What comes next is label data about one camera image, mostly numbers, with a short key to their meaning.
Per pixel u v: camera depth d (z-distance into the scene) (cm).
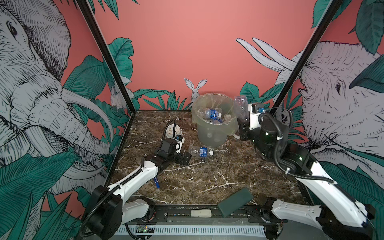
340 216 39
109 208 40
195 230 70
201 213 72
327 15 72
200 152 91
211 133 90
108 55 88
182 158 73
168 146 64
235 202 78
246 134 53
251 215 73
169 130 105
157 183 84
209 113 90
